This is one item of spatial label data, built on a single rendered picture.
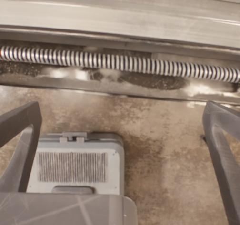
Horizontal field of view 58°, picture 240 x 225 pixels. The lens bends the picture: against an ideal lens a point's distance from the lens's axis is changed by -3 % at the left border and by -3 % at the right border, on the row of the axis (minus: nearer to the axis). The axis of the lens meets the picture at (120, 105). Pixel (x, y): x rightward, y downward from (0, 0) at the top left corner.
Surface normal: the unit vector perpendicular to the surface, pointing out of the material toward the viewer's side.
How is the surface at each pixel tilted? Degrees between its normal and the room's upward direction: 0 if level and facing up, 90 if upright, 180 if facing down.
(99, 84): 0
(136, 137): 0
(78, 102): 0
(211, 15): 45
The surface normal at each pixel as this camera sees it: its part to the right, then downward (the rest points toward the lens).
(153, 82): 0.02, 0.10
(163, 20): -0.04, 0.66
